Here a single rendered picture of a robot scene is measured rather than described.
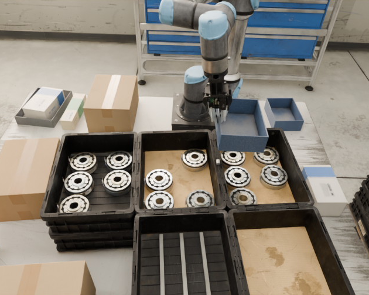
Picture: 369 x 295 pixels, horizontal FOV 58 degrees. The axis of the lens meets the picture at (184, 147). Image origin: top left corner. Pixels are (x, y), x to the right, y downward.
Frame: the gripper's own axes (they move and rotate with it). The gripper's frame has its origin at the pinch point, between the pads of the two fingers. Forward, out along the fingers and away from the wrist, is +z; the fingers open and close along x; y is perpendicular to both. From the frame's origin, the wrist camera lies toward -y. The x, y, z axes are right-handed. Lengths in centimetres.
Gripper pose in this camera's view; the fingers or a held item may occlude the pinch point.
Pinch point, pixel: (218, 118)
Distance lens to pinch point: 111.5
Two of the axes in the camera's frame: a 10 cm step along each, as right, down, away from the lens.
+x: 9.9, -0.4, -1.2
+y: -0.6, 6.9, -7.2
